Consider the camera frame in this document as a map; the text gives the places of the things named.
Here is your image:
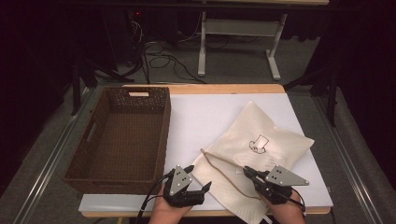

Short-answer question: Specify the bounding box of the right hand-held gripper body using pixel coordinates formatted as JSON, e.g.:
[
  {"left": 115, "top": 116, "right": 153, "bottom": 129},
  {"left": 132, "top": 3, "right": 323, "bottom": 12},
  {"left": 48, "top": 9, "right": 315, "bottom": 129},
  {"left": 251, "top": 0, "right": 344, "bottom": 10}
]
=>
[{"left": 255, "top": 164, "right": 310, "bottom": 205}]

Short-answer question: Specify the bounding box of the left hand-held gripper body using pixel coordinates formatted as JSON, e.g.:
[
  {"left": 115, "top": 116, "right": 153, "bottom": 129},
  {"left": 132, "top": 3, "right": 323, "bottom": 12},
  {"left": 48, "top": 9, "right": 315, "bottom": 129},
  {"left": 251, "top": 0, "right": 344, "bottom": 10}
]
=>
[{"left": 163, "top": 164, "right": 206, "bottom": 208}]

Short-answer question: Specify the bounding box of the cream drawstring laundry bag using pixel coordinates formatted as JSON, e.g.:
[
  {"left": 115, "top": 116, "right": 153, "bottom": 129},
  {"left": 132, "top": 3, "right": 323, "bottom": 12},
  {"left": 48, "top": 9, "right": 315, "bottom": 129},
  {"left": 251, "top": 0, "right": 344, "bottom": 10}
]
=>
[{"left": 190, "top": 100, "right": 316, "bottom": 224}]

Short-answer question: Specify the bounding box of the brown woven basket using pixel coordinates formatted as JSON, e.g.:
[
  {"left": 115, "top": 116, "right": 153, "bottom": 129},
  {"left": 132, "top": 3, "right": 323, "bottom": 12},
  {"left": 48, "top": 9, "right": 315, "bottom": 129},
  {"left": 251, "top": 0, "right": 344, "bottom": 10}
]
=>
[{"left": 63, "top": 86, "right": 172, "bottom": 195}]

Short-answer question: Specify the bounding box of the person's left hand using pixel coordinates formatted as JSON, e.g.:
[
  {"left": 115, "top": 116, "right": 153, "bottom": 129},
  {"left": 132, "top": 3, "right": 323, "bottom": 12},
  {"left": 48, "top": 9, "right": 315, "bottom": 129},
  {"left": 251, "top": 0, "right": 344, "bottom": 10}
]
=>
[{"left": 148, "top": 186, "right": 194, "bottom": 224}]

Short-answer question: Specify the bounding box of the person's right hand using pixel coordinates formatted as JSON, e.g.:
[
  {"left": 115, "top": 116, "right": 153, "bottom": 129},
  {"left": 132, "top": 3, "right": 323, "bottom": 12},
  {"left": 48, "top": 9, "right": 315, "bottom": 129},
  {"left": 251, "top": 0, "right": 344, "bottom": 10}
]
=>
[{"left": 261, "top": 194, "right": 306, "bottom": 224}]

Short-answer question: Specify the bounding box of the white table mat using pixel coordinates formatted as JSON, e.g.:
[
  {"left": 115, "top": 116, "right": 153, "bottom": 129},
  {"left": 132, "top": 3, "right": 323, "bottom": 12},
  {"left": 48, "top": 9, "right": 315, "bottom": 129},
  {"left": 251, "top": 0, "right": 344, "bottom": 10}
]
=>
[{"left": 78, "top": 92, "right": 334, "bottom": 214}]

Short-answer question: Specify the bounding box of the black metal stand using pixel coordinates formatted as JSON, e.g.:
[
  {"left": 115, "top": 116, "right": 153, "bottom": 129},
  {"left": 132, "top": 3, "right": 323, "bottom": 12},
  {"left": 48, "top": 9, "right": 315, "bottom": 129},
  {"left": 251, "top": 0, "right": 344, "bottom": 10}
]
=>
[
  {"left": 282, "top": 64, "right": 341, "bottom": 128},
  {"left": 69, "top": 57, "right": 135, "bottom": 117}
]

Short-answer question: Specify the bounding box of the dark device with red light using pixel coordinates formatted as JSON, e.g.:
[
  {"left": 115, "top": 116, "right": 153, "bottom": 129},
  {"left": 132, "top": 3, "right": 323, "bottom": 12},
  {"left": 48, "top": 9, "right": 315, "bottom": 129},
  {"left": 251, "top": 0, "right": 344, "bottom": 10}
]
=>
[{"left": 125, "top": 8, "right": 149, "bottom": 63}]

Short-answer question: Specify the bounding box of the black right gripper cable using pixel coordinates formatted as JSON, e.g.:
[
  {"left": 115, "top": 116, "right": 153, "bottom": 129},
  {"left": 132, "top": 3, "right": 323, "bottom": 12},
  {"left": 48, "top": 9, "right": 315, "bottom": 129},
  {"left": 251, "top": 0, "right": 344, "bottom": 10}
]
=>
[{"left": 279, "top": 188, "right": 307, "bottom": 214}]

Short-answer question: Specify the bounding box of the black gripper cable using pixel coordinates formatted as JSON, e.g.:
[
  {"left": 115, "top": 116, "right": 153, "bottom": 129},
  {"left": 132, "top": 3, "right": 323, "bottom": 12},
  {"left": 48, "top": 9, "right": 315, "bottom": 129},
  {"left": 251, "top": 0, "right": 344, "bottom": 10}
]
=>
[
  {"left": 279, "top": 188, "right": 307, "bottom": 214},
  {"left": 134, "top": 169, "right": 176, "bottom": 224}
]

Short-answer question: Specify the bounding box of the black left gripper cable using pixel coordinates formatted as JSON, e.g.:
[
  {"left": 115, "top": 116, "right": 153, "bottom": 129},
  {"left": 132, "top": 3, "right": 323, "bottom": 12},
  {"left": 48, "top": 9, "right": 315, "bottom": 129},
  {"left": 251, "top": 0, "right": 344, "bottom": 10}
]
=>
[{"left": 134, "top": 169, "right": 176, "bottom": 224}]

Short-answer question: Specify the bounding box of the metal floor rail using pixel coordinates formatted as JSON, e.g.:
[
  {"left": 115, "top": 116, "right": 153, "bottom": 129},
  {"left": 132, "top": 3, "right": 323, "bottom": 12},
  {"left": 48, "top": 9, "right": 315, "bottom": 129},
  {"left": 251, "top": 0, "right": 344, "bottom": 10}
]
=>
[
  {"left": 12, "top": 88, "right": 94, "bottom": 224},
  {"left": 312, "top": 95, "right": 385, "bottom": 224}
]

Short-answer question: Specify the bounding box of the black floor cable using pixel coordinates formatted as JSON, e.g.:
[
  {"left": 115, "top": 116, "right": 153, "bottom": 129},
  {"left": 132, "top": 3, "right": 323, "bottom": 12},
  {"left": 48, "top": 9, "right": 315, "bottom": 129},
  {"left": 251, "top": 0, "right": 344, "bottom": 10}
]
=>
[{"left": 142, "top": 41, "right": 207, "bottom": 85}]

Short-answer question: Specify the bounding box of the white desk frame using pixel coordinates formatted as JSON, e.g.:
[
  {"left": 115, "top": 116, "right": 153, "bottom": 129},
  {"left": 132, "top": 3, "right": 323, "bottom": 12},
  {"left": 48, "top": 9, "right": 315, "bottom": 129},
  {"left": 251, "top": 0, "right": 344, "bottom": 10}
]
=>
[{"left": 197, "top": 0, "right": 331, "bottom": 81}]

